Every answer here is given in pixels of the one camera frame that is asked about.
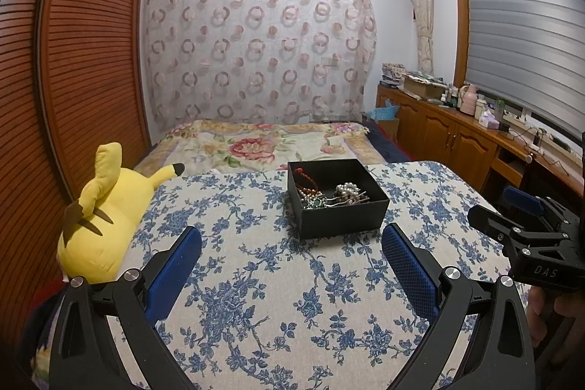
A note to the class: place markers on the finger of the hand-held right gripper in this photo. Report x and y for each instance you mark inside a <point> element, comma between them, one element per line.
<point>491,222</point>
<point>525,200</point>

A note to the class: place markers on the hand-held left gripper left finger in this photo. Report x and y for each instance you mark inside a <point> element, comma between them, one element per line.
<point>176,266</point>

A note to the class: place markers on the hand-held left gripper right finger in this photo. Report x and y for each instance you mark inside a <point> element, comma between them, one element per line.
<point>409,271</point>

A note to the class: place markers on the black box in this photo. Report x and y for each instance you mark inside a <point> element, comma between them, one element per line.
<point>347,221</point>

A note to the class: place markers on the jewellery pieces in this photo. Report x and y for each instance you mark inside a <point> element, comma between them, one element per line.
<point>308,191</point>

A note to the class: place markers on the person's right hand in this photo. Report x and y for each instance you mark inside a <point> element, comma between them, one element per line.
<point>538,312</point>

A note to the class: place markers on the yellow plush toy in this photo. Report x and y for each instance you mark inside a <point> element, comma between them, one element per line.
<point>109,212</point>

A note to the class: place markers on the purple tissue box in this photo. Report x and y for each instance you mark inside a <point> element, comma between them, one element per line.
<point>490,119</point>

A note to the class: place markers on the wooden cabinet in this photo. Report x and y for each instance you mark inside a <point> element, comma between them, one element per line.
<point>448,138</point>

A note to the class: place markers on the blue floral tablecloth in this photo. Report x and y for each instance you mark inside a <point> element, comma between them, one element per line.
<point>274,303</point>

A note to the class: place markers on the pink kettle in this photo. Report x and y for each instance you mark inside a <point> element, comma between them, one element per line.
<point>468,100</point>

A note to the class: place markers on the dark blue blanket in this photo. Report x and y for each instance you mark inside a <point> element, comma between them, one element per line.
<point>384,145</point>

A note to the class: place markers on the floral bed blanket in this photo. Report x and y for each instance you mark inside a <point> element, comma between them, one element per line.
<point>247,148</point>

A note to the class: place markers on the cardboard box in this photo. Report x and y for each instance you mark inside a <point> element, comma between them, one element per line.
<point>425,87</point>

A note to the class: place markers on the blue tissue box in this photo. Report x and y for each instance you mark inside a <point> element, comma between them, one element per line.
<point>383,112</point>

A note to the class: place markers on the grey window blind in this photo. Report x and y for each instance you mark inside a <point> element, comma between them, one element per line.
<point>516,29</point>

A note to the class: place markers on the pile of printed cloth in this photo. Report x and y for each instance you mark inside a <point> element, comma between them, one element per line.
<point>393,72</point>

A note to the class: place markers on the wooden slatted wardrobe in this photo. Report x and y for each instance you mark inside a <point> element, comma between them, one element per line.
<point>82,74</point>

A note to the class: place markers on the narrow patterned curtain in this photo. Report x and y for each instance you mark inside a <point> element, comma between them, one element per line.
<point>421,6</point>

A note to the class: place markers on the circle patterned curtain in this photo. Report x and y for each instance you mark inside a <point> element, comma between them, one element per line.
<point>256,52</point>

